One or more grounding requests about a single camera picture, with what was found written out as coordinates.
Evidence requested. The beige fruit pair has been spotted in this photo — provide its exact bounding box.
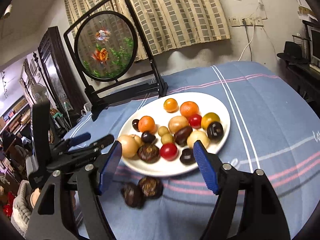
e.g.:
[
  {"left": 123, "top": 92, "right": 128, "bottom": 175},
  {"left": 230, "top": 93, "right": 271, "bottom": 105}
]
[{"left": 117, "top": 135, "right": 138, "bottom": 158}]

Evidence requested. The small dark plum back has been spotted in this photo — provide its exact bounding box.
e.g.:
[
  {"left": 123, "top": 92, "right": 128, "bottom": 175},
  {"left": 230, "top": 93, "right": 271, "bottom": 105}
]
[{"left": 132, "top": 119, "right": 139, "bottom": 132}]

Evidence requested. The brown mangosteen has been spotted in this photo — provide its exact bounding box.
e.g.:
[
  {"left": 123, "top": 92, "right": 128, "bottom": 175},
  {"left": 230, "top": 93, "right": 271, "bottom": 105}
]
[{"left": 137, "top": 144, "right": 160, "bottom": 164}]

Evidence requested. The orange mandarin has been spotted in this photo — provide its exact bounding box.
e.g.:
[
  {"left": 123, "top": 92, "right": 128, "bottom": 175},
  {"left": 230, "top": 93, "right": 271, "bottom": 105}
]
[
  {"left": 138, "top": 115, "right": 156, "bottom": 133},
  {"left": 180, "top": 101, "right": 200, "bottom": 119}
]

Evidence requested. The small yellow longan front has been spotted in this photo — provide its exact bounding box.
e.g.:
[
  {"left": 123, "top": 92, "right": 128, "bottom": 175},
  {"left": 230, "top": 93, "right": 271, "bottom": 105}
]
[{"left": 157, "top": 126, "right": 170, "bottom": 137}]

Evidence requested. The small yellow longan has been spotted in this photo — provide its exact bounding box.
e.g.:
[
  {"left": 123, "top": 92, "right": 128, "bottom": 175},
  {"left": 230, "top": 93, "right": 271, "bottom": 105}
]
[
  {"left": 157, "top": 126, "right": 170, "bottom": 137},
  {"left": 161, "top": 133, "right": 174, "bottom": 145}
]

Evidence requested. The red cherry tomato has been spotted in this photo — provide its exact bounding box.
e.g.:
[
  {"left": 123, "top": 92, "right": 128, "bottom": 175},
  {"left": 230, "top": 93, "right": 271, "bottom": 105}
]
[
  {"left": 160, "top": 143, "right": 178, "bottom": 161},
  {"left": 188, "top": 114, "right": 202, "bottom": 129}
]

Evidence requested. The large cream round fruit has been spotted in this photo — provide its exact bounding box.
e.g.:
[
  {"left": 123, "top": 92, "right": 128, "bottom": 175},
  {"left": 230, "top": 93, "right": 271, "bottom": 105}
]
[{"left": 168, "top": 116, "right": 189, "bottom": 134}]

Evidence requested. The dark plum front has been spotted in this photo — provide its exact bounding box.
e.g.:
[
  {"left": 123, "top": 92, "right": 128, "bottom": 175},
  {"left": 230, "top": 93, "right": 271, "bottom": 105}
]
[{"left": 174, "top": 126, "right": 193, "bottom": 147}]

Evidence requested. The yellow orange tomato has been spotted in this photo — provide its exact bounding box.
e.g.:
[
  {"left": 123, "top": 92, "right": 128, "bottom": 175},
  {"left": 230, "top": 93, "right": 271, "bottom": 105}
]
[{"left": 163, "top": 98, "right": 179, "bottom": 113}]

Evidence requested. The olive yellow tomato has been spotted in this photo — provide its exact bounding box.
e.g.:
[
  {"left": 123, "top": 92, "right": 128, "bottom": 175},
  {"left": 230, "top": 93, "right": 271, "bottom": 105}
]
[{"left": 201, "top": 112, "right": 220, "bottom": 131}]

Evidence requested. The cream fruit brown stripe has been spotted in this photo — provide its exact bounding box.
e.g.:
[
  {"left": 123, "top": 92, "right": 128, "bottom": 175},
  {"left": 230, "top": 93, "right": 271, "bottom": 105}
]
[{"left": 130, "top": 134, "right": 144, "bottom": 147}]

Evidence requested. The person left hand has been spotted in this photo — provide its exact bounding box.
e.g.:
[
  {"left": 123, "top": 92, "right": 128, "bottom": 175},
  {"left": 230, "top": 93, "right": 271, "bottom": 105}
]
[{"left": 30, "top": 188, "right": 41, "bottom": 208}]

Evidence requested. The dark framed picture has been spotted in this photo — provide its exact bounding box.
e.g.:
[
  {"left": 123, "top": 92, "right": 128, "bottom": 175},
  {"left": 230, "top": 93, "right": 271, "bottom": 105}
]
[{"left": 38, "top": 26, "right": 85, "bottom": 118}]

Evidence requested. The dark mangosteen on cloth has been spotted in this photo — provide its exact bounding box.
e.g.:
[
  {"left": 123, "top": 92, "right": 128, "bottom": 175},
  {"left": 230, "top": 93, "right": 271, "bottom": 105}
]
[{"left": 121, "top": 182, "right": 145, "bottom": 209}]

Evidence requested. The dark mangosteen back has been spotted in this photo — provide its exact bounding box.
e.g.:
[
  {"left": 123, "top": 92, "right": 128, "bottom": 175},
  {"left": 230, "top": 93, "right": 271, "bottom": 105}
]
[{"left": 138, "top": 176, "right": 163, "bottom": 198}]

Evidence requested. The white oval plate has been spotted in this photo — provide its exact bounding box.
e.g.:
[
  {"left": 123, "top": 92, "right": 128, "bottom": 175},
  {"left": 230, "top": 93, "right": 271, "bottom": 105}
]
[{"left": 119, "top": 92, "right": 231, "bottom": 177}]

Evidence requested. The round goldfish screen black stand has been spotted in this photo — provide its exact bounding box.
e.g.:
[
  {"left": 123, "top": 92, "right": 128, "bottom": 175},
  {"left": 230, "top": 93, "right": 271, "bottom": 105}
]
[{"left": 63, "top": 0, "right": 168, "bottom": 121}]

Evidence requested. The black hat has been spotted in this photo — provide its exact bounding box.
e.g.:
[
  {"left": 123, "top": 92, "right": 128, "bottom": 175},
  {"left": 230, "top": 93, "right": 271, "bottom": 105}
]
[{"left": 277, "top": 41, "right": 308, "bottom": 64}]

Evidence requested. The computer monitor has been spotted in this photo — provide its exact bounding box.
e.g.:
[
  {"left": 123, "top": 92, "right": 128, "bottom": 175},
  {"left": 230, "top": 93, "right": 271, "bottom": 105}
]
[{"left": 308, "top": 26, "right": 320, "bottom": 67}]

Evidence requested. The wall power strip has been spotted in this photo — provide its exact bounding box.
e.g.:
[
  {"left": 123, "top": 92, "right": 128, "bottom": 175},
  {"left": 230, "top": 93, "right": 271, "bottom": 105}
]
[{"left": 228, "top": 17, "right": 264, "bottom": 27}]

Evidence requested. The white power cable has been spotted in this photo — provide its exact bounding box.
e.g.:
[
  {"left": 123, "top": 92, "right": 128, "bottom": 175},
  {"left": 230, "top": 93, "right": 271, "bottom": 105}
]
[{"left": 237, "top": 24, "right": 256, "bottom": 62}]

